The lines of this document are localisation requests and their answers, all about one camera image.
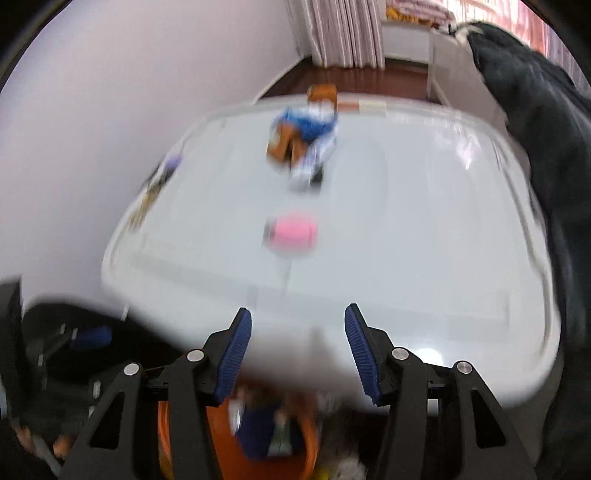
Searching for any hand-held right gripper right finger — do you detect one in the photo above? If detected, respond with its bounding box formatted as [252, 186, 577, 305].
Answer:
[344, 303, 539, 480]

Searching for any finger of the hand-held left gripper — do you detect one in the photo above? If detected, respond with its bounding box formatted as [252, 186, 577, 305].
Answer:
[60, 325, 114, 354]

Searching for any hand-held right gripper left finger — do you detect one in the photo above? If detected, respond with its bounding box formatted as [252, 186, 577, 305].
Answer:
[60, 307, 254, 480]

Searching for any blue cloth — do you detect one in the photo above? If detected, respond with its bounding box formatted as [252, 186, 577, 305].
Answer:
[231, 397, 296, 462]

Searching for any orange plastic bin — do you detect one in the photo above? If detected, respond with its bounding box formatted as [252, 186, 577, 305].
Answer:
[157, 388, 324, 480]

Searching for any pink plastic case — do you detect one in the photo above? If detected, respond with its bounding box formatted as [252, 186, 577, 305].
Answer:
[263, 212, 319, 252]

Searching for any person's left forearm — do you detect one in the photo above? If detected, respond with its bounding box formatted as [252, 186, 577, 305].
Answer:
[0, 415, 61, 480]

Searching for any person's left hand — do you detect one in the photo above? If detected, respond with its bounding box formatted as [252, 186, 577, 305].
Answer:
[14, 425, 72, 457]

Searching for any white plastic storage box lid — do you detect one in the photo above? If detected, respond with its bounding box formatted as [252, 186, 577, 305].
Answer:
[100, 95, 561, 411]

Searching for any purple small object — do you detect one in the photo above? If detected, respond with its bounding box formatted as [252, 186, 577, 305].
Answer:
[159, 154, 183, 178]

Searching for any orange packet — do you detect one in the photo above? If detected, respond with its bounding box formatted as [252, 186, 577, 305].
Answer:
[267, 124, 308, 167]

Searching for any blue and white packet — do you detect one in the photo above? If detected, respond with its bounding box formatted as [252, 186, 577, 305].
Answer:
[272, 105, 340, 190]

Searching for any orange plush toy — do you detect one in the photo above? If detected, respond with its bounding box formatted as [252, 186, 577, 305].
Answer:
[307, 83, 339, 104]

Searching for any dark coat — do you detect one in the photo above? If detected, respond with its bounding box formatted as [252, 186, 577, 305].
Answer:
[466, 21, 591, 480]

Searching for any white cabinet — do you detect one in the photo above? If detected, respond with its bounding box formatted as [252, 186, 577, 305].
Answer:
[383, 21, 509, 121]

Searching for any striped curtain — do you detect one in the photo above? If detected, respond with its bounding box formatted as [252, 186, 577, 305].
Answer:
[288, 0, 386, 71]

